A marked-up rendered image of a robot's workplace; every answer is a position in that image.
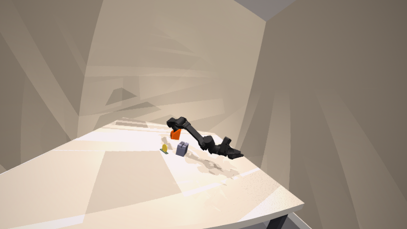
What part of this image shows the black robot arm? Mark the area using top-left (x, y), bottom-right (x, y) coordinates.
top-left (166, 116), bottom-right (231, 155)

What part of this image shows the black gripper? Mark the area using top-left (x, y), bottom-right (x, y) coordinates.
top-left (215, 142), bottom-right (244, 160)

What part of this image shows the gold coin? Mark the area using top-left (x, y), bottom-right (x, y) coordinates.
top-left (162, 144), bottom-right (168, 152)

